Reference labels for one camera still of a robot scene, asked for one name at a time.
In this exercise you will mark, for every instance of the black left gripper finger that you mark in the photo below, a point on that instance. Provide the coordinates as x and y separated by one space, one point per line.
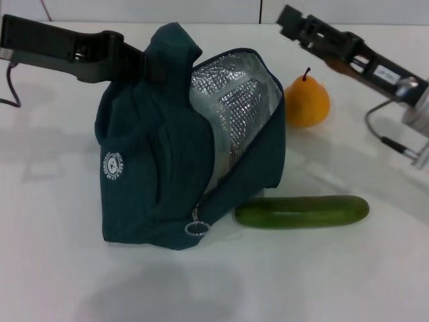
157 68

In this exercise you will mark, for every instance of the dark teal insulated lunch bag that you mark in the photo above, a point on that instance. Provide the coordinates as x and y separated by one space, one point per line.
151 151

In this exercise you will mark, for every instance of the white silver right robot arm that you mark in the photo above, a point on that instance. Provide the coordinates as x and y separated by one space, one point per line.
417 110

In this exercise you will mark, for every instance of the orange pear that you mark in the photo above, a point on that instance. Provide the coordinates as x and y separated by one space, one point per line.
308 104

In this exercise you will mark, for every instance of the green cucumber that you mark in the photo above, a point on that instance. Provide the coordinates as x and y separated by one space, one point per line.
301 212

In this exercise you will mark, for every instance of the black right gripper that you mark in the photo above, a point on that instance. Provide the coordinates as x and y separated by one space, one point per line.
375 68

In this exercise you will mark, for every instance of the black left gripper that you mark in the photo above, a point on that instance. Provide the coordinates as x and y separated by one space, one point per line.
50 47

